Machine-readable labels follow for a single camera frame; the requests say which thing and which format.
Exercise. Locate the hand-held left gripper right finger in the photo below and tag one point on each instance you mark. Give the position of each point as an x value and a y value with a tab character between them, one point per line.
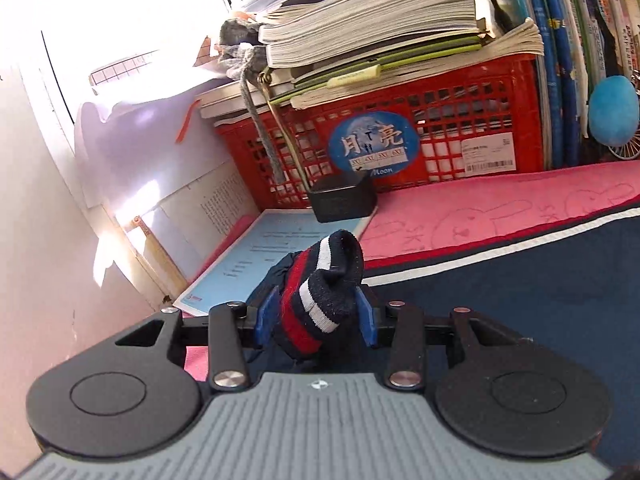
367	317

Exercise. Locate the pink rabbit-print mat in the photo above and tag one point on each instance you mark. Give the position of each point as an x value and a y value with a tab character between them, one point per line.
475	210

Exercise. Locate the stack of paper workbooks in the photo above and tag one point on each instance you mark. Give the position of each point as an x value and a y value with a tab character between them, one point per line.
375	15

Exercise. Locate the light blue booklet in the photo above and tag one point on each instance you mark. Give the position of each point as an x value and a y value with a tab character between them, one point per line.
240	265

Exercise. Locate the blue egg-shaped plush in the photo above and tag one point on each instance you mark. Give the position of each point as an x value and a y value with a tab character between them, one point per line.
612	110

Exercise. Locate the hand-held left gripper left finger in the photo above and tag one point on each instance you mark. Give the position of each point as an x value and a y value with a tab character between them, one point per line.
265	320

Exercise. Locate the open white book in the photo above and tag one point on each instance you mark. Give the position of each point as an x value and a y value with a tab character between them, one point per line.
200	195

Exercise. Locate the navy and white jacket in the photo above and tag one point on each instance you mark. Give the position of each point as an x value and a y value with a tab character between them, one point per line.
500	300

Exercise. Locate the small black box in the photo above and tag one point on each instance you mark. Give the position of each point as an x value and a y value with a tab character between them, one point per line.
342	200

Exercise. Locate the row of thin blue books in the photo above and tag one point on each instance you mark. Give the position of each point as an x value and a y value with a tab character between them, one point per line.
555	60

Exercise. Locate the red plastic crate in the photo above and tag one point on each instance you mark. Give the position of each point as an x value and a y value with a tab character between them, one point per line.
450	110

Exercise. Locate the black model bicycle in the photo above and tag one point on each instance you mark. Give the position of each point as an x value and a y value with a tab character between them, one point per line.
631	152

